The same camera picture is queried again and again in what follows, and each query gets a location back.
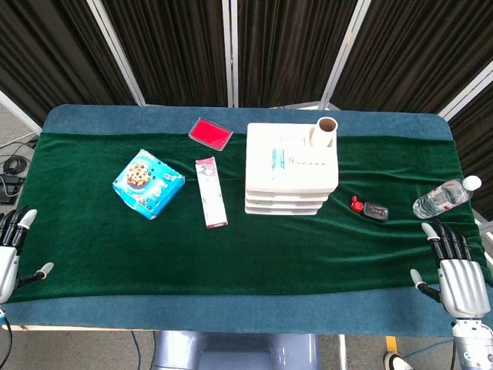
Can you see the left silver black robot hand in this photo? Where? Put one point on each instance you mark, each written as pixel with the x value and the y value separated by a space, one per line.
pixel 8 266

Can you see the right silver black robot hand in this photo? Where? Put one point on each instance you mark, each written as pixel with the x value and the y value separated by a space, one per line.
pixel 464 285

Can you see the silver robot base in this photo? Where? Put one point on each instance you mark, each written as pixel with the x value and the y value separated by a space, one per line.
pixel 231 350

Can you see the white trays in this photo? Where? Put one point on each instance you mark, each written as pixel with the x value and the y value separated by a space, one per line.
pixel 269 169

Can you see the black power adapter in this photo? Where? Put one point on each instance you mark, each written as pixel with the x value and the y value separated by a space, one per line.
pixel 9 189

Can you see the clear plastic water bottle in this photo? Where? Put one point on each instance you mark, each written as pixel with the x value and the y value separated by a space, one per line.
pixel 443 198

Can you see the white black shoe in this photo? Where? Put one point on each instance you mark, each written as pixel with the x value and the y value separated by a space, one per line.
pixel 394 362

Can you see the small black device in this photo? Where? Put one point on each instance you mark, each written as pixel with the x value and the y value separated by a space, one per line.
pixel 376 212

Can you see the small red stamp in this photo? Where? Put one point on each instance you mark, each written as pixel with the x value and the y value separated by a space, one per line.
pixel 356 205

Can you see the blue cookie box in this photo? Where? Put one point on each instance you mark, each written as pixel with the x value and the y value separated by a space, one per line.
pixel 148 185

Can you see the cardboard paper tube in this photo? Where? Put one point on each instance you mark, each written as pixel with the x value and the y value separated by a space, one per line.
pixel 321 135

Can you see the long white pink box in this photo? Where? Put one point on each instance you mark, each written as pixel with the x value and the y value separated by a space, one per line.
pixel 211 192

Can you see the green velvet cloth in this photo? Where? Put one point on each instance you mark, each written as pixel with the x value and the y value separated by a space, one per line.
pixel 231 258

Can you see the blue table mat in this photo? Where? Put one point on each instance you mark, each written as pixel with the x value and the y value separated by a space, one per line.
pixel 231 314

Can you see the red ink pad case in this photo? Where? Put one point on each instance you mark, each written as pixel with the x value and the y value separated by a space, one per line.
pixel 210 133

